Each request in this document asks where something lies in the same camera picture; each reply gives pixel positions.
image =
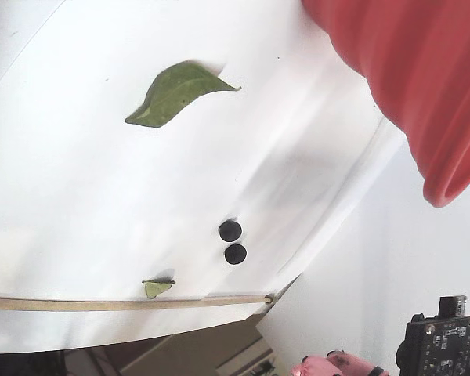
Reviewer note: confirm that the gripper finger with pink tip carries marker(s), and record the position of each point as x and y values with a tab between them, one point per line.
352	365
307	369

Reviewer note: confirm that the dark blueberry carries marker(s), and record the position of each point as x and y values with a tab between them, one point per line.
230	230
235	254

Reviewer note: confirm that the red collapsible silicone cup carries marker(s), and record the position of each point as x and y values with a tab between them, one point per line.
415	78

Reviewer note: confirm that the small green leaf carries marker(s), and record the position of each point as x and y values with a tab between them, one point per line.
154	289

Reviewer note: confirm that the thin wooden stick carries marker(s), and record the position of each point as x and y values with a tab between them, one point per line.
102	304

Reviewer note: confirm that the white paper sheet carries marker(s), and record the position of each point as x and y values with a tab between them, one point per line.
82	196

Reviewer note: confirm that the large green leaf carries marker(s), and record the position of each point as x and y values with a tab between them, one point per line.
176	94

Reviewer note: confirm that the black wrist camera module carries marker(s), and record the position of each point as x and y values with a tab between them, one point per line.
438	344

